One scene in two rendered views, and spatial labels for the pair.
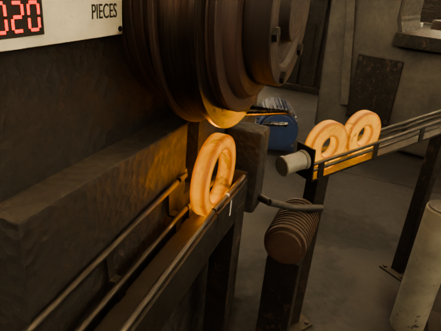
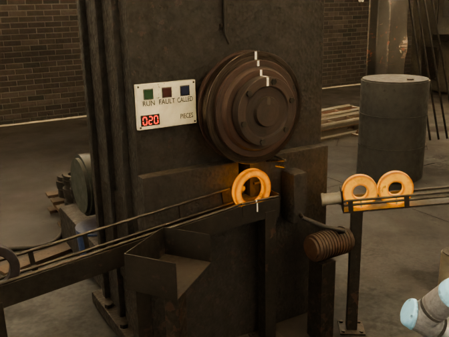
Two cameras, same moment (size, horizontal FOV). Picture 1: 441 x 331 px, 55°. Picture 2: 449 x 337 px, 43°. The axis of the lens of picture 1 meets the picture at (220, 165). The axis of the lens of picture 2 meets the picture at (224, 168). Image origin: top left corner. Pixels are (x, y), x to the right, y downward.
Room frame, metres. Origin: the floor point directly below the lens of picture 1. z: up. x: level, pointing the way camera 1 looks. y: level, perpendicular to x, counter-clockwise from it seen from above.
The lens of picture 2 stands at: (-1.04, -1.41, 1.54)
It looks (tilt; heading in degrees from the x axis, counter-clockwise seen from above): 16 degrees down; 40
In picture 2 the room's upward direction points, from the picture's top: 1 degrees counter-clockwise
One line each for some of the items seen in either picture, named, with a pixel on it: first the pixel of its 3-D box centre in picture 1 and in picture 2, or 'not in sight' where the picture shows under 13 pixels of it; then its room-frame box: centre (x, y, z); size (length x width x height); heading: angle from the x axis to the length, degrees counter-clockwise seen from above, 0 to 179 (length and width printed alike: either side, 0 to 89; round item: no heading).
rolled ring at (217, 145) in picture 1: (214, 175); (251, 189); (0.85, 0.01, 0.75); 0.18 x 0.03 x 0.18; 160
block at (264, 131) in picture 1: (243, 166); (293, 194); (1.07, -0.06, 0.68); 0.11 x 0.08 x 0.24; 70
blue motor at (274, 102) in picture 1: (274, 121); not in sight; (3.10, -0.38, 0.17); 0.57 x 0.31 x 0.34; 0
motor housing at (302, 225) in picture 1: (283, 282); (327, 283); (1.11, -0.24, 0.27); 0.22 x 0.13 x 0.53; 160
